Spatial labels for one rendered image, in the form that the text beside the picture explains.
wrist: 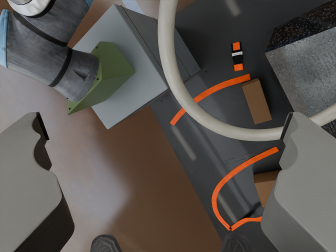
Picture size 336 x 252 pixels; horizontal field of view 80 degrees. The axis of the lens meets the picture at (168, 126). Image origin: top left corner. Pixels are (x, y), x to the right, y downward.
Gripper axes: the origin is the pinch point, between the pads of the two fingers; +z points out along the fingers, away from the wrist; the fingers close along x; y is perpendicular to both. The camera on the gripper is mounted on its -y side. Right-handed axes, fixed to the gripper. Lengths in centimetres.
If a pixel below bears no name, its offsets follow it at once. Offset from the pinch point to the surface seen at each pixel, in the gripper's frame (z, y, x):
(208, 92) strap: 140, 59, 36
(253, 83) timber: 121, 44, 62
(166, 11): 28.2, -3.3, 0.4
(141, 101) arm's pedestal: 72, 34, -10
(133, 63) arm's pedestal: 76, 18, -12
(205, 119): 28.3, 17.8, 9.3
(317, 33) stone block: 66, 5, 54
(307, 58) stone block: 68, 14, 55
